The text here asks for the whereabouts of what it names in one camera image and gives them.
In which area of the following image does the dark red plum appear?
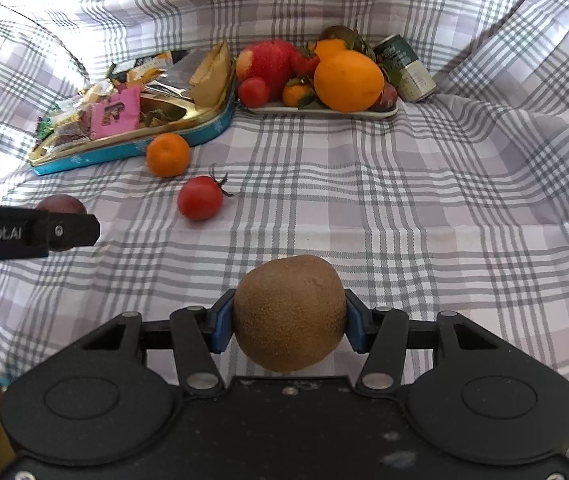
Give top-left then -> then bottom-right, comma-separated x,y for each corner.
35,194 -> 87,252

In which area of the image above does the brown kiwi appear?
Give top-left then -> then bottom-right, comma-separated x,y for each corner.
234,255 -> 347,373

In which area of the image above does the teal tin snack tray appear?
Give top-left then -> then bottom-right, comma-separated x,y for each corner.
27,41 -> 238,177

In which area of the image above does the front orange mandarin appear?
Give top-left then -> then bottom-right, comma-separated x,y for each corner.
146,133 -> 190,178

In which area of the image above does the pink snack packet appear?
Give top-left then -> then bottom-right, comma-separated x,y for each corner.
89,86 -> 141,140

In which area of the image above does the red cherry tomato with stem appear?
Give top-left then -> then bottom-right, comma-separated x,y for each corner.
177,172 -> 232,221

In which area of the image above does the plaid grey white cloth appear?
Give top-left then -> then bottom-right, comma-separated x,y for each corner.
0,0 -> 569,379

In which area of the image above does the silver foil snack packet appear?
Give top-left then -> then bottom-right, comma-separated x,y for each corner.
146,49 -> 207,101

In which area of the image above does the brown paper snack packet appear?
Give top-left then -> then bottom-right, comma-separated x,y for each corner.
189,40 -> 232,107

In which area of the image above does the white fruit plate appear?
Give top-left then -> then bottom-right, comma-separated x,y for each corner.
236,99 -> 399,120

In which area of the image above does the dark plum on plate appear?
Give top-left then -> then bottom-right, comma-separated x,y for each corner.
369,82 -> 399,113

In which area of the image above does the small red tomato on plate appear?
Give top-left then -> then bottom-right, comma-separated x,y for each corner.
238,77 -> 270,108

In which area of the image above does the large orange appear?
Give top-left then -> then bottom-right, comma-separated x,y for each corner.
313,50 -> 385,113

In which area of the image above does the small mandarin on plate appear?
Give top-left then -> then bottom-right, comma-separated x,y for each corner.
281,84 -> 316,108

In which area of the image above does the green white can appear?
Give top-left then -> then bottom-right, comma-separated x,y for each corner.
373,35 -> 437,102

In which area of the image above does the red apple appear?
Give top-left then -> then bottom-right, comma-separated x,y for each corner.
236,39 -> 298,102

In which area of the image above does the red strawberry on plate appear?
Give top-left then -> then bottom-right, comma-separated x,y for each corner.
290,47 -> 321,78

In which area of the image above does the mandarin behind large orange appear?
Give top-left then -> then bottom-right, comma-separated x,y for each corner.
311,38 -> 347,61

